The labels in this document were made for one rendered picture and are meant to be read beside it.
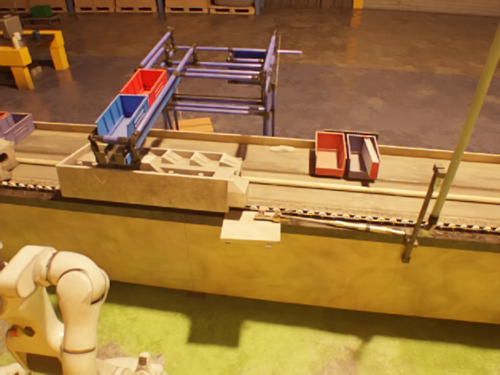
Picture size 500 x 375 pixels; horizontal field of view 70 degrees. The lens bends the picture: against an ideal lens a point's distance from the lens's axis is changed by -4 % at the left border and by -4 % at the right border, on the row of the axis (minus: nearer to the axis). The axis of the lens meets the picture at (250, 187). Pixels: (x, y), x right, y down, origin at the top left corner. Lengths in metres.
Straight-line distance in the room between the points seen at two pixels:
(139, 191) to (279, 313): 1.21
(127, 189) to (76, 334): 1.25
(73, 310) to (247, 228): 1.15
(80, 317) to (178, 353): 1.52
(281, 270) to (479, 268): 1.10
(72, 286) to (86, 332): 0.12
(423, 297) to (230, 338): 1.20
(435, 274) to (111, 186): 1.88
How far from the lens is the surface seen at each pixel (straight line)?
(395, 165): 2.67
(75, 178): 2.26
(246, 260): 2.25
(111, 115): 2.05
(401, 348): 2.60
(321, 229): 2.02
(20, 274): 0.99
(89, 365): 1.04
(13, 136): 3.19
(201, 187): 1.97
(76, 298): 0.96
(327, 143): 2.66
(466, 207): 2.48
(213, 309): 2.59
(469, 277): 2.43
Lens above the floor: 2.12
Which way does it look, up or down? 37 degrees down
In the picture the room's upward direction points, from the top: straight up
